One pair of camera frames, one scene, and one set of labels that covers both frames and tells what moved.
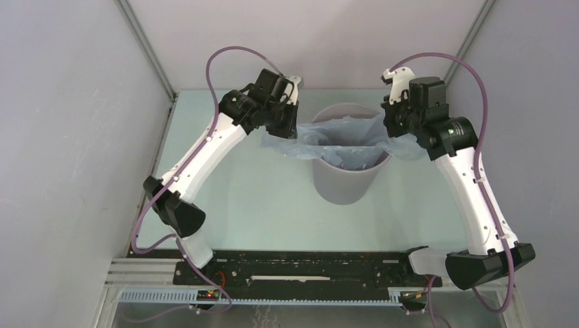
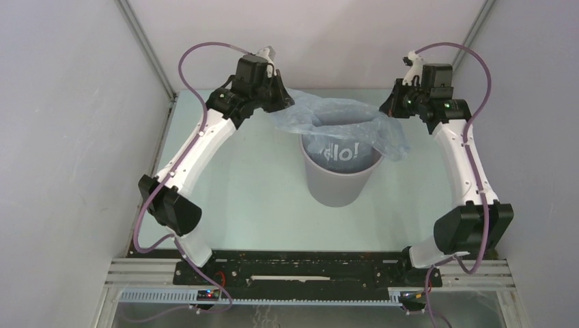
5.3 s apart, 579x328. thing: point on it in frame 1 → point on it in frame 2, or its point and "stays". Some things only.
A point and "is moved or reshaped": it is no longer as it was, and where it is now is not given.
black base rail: [379, 269] stays
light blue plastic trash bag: [345, 143] is moved or reshaped
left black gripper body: [281, 119] → [272, 98]
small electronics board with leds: [208, 295] stays
